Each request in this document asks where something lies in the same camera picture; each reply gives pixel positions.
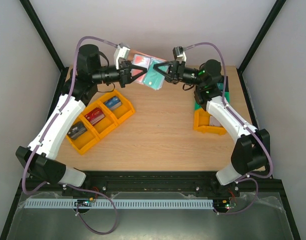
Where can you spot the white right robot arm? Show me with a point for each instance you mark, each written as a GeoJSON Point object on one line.
{"type": "Point", "coordinates": [252, 146]}

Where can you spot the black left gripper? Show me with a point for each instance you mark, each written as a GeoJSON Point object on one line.
{"type": "Point", "coordinates": [125, 72]}

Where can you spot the blue card stack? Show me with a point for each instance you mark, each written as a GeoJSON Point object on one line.
{"type": "Point", "coordinates": [113, 103]}

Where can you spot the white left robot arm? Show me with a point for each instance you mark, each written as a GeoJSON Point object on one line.
{"type": "Point", "coordinates": [39, 157]}

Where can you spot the pale pink card stack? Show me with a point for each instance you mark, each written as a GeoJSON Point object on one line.
{"type": "Point", "coordinates": [214, 122]}

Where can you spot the yellow triple storage bin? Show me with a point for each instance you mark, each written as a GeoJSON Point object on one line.
{"type": "Point", "coordinates": [111, 121]}

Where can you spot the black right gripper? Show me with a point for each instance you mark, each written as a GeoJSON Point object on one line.
{"type": "Point", "coordinates": [178, 72]}

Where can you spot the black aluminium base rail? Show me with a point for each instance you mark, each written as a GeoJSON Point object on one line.
{"type": "Point", "coordinates": [197, 183]}

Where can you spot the red card stack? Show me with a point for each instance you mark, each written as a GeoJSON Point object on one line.
{"type": "Point", "coordinates": [95, 116]}

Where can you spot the teal card stack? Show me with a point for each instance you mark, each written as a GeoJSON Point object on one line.
{"type": "Point", "coordinates": [220, 86]}

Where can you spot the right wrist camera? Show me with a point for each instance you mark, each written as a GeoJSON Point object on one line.
{"type": "Point", "coordinates": [179, 54]}

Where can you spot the black card stack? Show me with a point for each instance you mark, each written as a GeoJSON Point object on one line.
{"type": "Point", "coordinates": [76, 130]}

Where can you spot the white slotted cable duct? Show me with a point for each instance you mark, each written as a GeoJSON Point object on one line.
{"type": "Point", "coordinates": [121, 204]}

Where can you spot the green storage bin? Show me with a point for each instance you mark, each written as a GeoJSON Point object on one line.
{"type": "Point", "coordinates": [225, 96]}

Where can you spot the yellow single storage bin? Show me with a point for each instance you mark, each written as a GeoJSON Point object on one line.
{"type": "Point", "coordinates": [201, 123]}

